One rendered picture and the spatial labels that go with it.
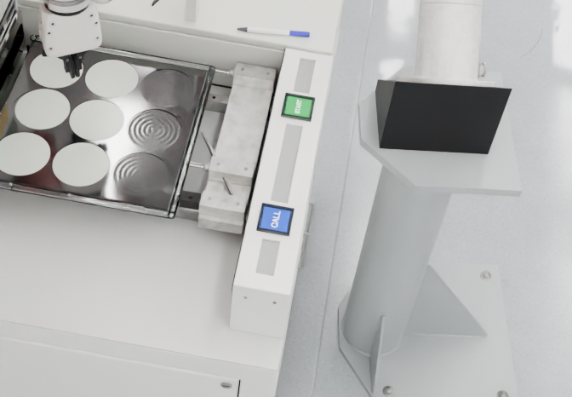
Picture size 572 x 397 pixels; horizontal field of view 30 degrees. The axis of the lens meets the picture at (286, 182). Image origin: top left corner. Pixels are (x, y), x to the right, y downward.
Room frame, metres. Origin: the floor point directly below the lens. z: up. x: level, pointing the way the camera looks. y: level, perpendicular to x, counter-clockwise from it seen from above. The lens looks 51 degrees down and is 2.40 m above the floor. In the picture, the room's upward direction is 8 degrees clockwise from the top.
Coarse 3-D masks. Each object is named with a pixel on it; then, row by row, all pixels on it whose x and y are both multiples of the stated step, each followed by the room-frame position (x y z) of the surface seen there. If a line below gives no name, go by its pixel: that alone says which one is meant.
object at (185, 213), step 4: (180, 208) 1.14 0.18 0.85; (184, 208) 1.14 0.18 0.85; (176, 212) 1.14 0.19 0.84; (180, 212) 1.14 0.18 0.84; (184, 212) 1.14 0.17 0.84; (188, 212) 1.14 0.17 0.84; (192, 212) 1.14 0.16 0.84; (196, 212) 1.14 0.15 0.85; (248, 212) 1.15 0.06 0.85; (176, 216) 1.14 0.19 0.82; (180, 216) 1.14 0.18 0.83; (184, 216) 1.14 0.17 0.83; (188, 216) 1.14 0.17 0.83; (192, 216) 1.14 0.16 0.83; (196, 216) 1.14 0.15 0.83; (192, 220) 1.14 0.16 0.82; (196, 220) 1.14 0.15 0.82; (244, 224) 1.14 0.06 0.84
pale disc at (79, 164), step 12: (72, 144) 1.21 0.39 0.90; (84, 144) 1.22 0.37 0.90; (60, 156) 1.18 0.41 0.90; (72, 156) 1.19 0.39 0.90; (84, 156) 1.19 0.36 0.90; (96, 156) 1.19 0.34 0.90; (60, 168) 1.16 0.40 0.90; (72, 168) 1.16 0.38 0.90; (84, 168) 1.16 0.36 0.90; (96, 168) 1.17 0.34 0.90; (108, 168) 1.17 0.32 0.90; (60, 180) 1.13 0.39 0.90; (72, 180) 1.13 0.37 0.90; (84, 180) 1.14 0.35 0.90; (96, 180) 1.14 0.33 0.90
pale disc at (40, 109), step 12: (24, 96) 1.31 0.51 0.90; (36, 96) 1.31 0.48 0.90; (48, 96) 1.32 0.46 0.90; (60, 96) 1.32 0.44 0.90; (24, 108) 1.28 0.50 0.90; (36, 108) 1.29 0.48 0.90; (48, 108) 1.29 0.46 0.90; (60, 108) 1.29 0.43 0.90; (24, 120) 1.25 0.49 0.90; (36, 120) 1.26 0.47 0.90; (48, 120) 1.26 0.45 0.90; (60, 120) 1.26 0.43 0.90
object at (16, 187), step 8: (0, 184) 1.10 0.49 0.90; (8, 184) 1.10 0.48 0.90; (16, 184) 1.10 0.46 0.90; (24, 192) 1.10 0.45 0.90; (32, 192) 1.10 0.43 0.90; (40, 192) 1.10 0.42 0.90; (48, 192) 1.10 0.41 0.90; (56, 192) 1.10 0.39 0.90; (64, 192) 1.10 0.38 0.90; (72, 200) 1.09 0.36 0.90; (80, 200) 1.09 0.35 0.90; (88, 200) 1.09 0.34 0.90; (96, 200) 1.09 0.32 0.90; (104, 200) 1.10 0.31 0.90; (112, 208) 1.09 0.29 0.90; (120, 208) 1.09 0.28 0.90; (128, 208) 1.09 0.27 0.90; (136, 208) 1.09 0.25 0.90; (144, 208) 1.09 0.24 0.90; (152, 208) 1.10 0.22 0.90; (160, 216) 1.08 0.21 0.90; (168, 216) 1.08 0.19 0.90
